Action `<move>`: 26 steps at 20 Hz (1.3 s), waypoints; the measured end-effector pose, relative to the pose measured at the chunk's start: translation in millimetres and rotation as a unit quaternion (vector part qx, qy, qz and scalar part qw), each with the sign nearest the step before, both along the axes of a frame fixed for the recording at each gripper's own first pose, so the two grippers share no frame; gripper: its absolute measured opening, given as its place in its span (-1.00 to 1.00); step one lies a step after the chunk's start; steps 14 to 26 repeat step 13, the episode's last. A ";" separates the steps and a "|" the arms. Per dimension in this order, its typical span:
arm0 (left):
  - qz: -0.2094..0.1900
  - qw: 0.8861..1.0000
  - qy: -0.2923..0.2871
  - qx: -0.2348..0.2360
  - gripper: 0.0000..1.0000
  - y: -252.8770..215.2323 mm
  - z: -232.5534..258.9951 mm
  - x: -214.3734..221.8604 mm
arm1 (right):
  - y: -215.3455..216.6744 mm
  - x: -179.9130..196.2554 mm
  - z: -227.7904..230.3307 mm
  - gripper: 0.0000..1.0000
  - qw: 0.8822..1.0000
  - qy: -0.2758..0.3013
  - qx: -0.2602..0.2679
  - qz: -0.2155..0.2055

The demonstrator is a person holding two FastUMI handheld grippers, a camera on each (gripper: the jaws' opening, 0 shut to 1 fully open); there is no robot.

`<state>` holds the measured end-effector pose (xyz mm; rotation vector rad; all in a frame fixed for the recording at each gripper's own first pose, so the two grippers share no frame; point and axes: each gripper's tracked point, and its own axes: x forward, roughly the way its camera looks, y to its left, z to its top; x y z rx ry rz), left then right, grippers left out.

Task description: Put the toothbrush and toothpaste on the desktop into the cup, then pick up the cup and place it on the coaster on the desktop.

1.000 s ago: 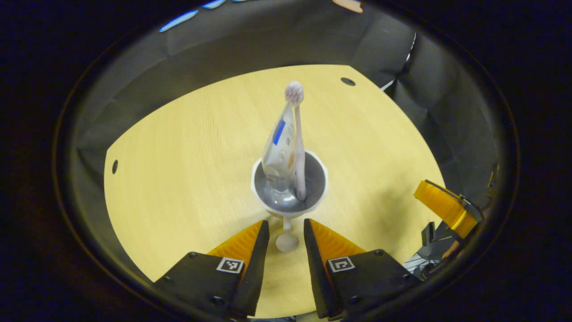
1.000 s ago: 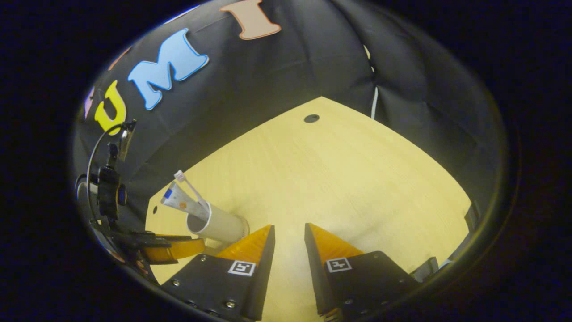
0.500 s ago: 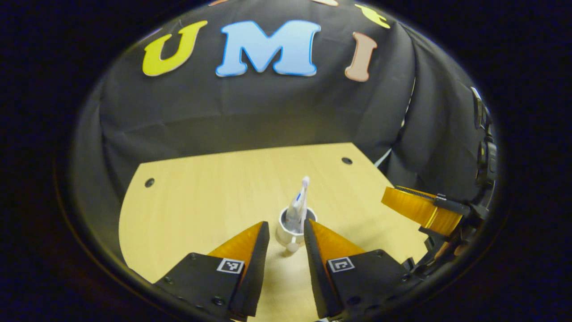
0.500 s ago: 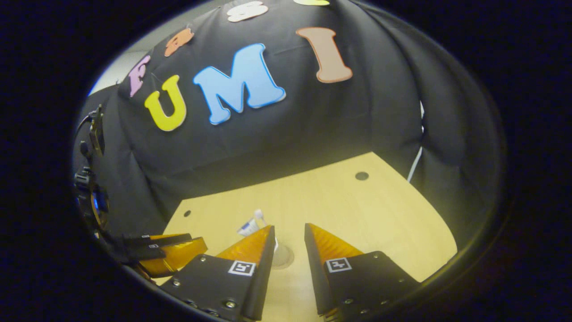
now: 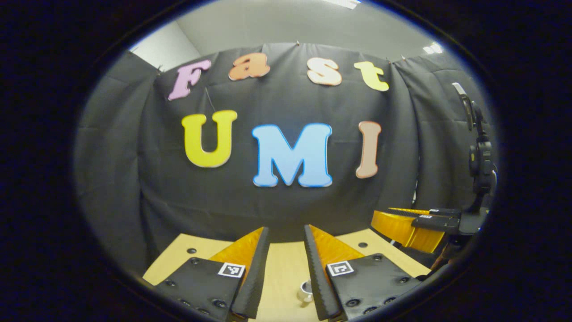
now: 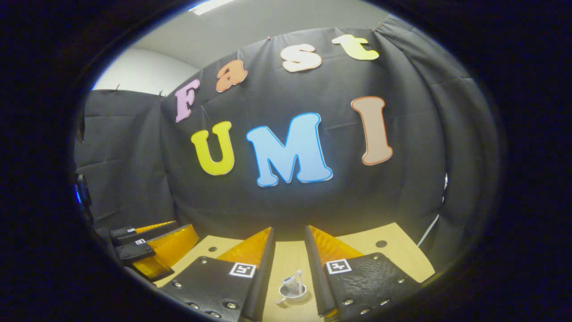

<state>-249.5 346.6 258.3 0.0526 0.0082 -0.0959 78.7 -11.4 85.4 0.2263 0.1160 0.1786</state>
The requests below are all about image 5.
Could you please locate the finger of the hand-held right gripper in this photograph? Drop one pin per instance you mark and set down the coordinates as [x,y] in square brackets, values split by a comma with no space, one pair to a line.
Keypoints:
[442,213]
[411,232]

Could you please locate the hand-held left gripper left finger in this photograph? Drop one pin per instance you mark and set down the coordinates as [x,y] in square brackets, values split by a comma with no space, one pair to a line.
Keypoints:
[201,286]

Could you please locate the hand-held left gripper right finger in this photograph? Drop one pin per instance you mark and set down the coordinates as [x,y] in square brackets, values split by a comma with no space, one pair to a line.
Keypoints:
[371,281]

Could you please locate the white cup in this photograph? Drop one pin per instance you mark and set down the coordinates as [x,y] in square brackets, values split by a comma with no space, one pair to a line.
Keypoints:
[306,293]

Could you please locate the wooden desktop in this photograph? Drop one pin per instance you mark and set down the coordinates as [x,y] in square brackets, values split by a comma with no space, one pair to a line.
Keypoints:
[286,264]

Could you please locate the black backdrop cloth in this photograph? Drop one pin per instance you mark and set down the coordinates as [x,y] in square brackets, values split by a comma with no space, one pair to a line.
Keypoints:
[268,210]

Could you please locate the ceiling light panel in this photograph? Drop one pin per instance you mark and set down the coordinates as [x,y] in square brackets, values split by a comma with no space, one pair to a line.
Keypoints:
[432,48]
[345,3]

